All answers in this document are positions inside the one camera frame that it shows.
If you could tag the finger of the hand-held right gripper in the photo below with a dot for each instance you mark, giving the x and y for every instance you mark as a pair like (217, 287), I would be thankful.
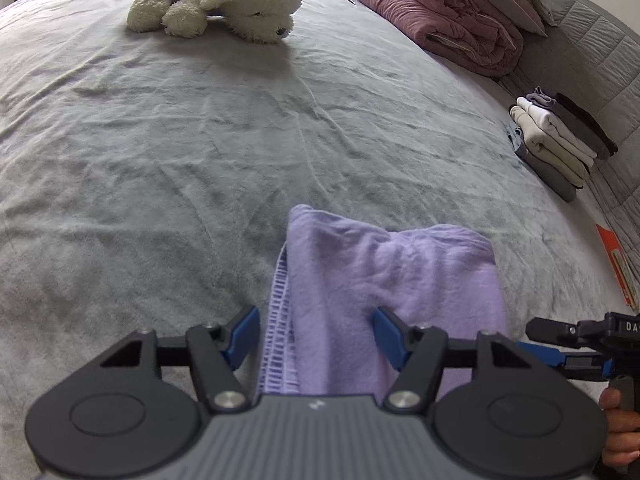
(550, 331)
(547, 355)

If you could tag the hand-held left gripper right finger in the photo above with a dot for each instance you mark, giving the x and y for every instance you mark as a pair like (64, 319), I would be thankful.
(390, 332)

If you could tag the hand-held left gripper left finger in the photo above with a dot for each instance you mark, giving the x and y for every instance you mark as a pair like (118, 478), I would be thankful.
(245, 332)

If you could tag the lavender pants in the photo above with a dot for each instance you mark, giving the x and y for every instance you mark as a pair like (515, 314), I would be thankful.
(360, 280)

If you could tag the person's right hand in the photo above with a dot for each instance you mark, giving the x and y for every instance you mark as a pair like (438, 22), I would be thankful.
(612, 435)

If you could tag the red book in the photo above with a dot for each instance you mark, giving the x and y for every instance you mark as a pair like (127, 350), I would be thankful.
(617, 260)

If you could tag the beige folded sweatshirt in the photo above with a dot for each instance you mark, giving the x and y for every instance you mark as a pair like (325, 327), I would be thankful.
(550, 160)

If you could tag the white folded sweatshirt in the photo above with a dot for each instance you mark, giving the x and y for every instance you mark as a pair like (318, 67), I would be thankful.
(550, 130)

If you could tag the black folded garment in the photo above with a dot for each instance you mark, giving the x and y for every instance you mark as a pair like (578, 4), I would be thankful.
(585, 125)

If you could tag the grey bed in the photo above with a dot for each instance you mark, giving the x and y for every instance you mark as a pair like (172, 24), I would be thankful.
(150, 135)

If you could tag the dark grey folded sweater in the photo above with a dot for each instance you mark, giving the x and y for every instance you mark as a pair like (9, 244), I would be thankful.
(542, 99)

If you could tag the grey quilted headboard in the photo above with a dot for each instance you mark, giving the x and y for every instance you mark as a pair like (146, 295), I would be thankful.
(600, 60)

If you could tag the pink folded quilt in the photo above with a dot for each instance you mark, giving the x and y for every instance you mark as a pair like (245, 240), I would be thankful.
(450, 25)

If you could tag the pink pillow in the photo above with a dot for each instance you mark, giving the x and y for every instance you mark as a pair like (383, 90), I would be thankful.
(510, 5)

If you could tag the white plush dog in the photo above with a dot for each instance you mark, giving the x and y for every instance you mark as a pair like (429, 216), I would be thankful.
(225, 0)

